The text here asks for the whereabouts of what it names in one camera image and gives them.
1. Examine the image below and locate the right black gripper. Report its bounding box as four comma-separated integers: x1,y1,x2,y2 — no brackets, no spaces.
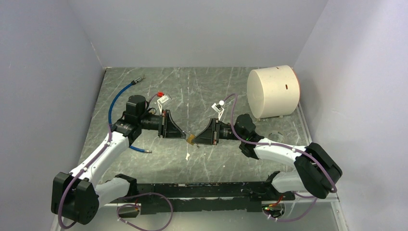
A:
191,118,245,145

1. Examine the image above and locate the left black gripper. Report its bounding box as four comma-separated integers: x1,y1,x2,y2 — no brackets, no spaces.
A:
138,109,186,139

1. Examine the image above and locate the small brass padlock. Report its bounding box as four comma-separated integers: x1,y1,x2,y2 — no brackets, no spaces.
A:
186,134,195,145

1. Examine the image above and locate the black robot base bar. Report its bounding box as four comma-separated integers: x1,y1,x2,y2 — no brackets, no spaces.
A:
105,181,295,215

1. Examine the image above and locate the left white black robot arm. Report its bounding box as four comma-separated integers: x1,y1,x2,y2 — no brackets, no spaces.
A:
51,95,187,229

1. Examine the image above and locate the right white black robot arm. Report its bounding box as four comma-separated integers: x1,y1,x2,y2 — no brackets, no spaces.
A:
192,114,343,200

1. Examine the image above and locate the cream cylindrical container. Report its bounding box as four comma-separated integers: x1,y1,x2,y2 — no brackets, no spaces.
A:
246,65,300,119

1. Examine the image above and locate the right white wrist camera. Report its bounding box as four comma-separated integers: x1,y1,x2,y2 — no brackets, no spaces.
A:
211,100,225,120

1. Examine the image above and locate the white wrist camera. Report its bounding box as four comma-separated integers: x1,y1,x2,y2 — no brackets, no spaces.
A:
211,100,225,120
156,91,172,113

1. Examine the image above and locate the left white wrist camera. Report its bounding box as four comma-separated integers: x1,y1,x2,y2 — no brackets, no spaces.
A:
156,91,172,113

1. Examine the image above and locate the blue cable with connectors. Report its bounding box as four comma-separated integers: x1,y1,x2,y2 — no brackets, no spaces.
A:
108,75,153,154

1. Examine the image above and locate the clear tape ring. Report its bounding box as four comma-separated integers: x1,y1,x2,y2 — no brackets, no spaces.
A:
268,131,285,145

